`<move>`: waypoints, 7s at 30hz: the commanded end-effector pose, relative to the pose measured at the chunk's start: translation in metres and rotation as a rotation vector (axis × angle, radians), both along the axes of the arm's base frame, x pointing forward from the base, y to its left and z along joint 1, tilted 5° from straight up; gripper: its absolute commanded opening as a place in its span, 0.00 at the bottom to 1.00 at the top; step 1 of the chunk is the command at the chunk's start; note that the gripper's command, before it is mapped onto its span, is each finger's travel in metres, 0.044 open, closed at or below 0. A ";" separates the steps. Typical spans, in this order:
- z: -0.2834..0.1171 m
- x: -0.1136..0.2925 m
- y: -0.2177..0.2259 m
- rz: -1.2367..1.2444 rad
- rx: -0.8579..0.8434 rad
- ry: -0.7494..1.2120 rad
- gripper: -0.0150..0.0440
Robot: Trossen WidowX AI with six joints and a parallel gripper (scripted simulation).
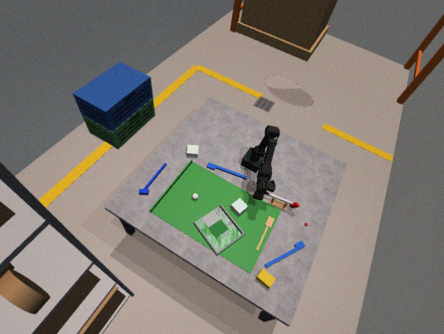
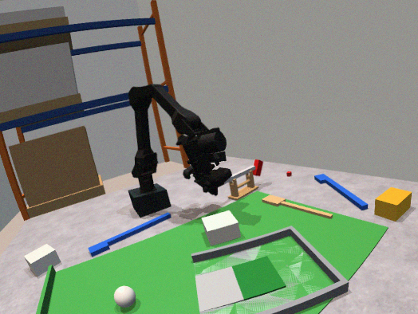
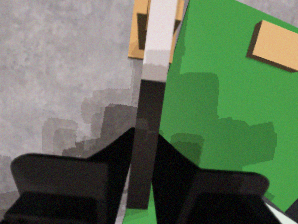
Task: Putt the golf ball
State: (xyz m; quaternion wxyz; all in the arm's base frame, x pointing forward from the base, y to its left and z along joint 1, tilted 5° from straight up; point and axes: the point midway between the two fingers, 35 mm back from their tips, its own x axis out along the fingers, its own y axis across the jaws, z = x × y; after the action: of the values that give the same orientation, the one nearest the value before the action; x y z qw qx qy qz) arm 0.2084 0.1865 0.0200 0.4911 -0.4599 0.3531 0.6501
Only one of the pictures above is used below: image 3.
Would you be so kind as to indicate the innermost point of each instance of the red golf putter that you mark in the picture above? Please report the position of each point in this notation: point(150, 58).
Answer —
point(151, 96)

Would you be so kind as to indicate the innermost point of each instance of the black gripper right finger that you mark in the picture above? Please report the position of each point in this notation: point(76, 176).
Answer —
point(177, 181)

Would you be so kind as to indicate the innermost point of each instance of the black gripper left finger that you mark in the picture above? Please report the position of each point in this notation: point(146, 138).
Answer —
point(101, 176)

